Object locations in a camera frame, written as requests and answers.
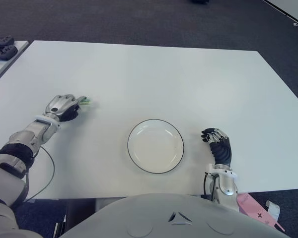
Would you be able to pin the grey robot torso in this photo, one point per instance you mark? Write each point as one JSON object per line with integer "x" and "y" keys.
{"x": 164, "y": 218}

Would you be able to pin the pink cardboard box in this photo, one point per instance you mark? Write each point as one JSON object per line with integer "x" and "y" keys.
{"x": 255, "y": 209}

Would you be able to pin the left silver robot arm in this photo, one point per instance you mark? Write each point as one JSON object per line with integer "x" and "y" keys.
{"x": 12, "y": 158}

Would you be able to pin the white plate with black rim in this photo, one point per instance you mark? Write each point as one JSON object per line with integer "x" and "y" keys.
{"x": 155, "y": 146}

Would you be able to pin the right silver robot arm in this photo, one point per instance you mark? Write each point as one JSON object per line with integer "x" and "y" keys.
{"x": 224, "y": 188}

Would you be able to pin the black game controller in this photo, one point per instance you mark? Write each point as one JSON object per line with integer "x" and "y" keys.
{"x": 1, "y": 41}
{"x": 3, "y": 52}

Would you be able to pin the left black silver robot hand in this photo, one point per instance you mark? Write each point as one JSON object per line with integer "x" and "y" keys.
{"x": 60, "y": 106}

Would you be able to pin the green toothpaste tube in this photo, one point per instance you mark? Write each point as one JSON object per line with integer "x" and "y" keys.
{"x": 86, "y": 101}

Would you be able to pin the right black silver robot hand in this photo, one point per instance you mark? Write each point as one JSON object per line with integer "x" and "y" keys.
{"x": 222, "y": 148}

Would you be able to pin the white paper tag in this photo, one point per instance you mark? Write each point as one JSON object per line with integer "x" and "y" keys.
{"x": 273, "y": 209}

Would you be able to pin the white side table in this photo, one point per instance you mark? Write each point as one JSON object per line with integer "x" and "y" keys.
{"x": 8, "y": 64}

